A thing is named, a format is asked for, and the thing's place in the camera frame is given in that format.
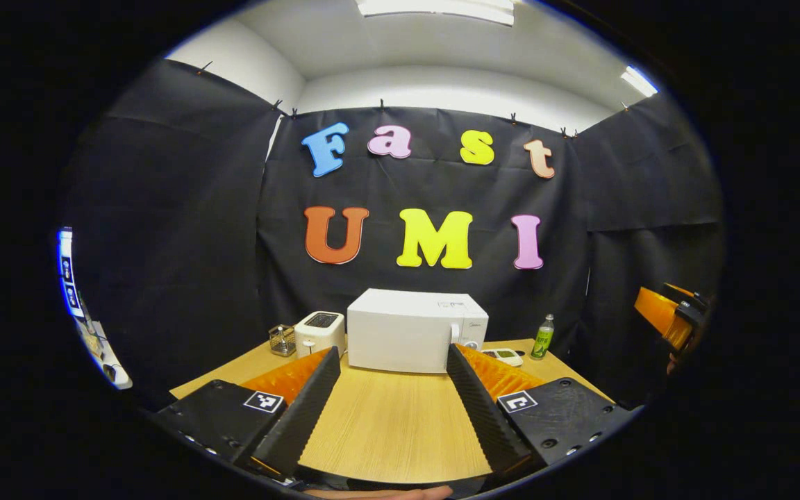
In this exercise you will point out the small ceiling light panel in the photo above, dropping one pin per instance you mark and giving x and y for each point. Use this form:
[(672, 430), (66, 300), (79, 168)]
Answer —
[(639, 81)]

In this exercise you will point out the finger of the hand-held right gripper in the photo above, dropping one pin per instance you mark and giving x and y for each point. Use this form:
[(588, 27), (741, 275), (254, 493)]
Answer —
[(657, 312)]

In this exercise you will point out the white toaster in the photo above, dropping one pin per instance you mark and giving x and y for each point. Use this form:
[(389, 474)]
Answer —
[(318, 337)]

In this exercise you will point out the white divided dish of beans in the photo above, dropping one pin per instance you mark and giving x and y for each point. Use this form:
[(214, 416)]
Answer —
[(506, 356)]

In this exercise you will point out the large ceiling light panel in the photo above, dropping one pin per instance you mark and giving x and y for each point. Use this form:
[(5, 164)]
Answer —
[(435, 8)]

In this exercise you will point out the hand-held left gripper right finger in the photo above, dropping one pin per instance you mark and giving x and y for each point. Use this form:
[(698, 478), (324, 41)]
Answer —
[(490, 423)]

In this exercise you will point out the white microwave oven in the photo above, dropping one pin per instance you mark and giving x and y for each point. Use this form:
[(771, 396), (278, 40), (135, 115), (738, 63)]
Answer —
[(400, 333)]

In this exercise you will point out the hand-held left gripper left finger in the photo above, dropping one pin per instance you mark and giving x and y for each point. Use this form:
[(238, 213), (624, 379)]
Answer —
[(289, 423)]

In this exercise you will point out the green drink bottle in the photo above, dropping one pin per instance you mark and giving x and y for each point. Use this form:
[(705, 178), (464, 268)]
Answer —
[(542, 342)]

